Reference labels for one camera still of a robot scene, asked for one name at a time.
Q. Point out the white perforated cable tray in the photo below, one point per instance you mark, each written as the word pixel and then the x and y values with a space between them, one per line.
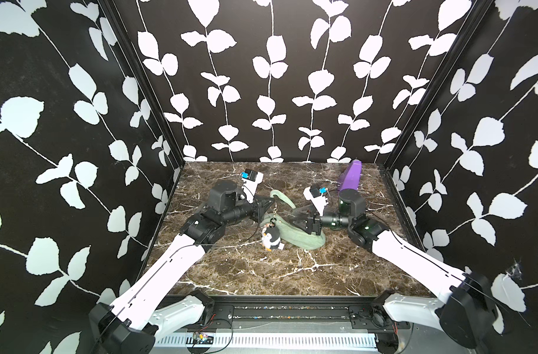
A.
pixel 302 341

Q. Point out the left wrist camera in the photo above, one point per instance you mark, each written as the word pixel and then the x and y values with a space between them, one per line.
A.
pixel 251 180

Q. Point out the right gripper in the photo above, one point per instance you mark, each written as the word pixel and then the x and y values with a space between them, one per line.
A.
pixel 314 222

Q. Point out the purple plastic object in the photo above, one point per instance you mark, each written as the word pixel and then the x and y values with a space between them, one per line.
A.
pixel 350 178

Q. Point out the green corduroy bag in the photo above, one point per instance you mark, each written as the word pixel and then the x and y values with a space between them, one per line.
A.
pixel 292 235

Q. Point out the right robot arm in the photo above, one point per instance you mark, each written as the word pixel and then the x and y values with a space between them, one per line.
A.
pixel 462 306

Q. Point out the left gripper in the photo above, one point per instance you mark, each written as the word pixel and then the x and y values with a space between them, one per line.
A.
pixel 258 207

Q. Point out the black aluminium rail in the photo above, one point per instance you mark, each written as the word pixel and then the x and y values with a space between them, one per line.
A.
pixel 356 311

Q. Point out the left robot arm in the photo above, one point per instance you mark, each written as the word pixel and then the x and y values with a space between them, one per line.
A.
pixel 133 322

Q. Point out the penguin plush keychain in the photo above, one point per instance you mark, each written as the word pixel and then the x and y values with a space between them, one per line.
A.
pixel 271 239

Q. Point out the small green circuit board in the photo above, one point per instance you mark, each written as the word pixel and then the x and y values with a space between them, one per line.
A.
pixel 202 339

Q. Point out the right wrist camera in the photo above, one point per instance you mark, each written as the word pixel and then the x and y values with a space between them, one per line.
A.
pixel 317 196

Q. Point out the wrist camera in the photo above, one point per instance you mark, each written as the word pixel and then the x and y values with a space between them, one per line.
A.
pixel 317 196
pixel 251 180

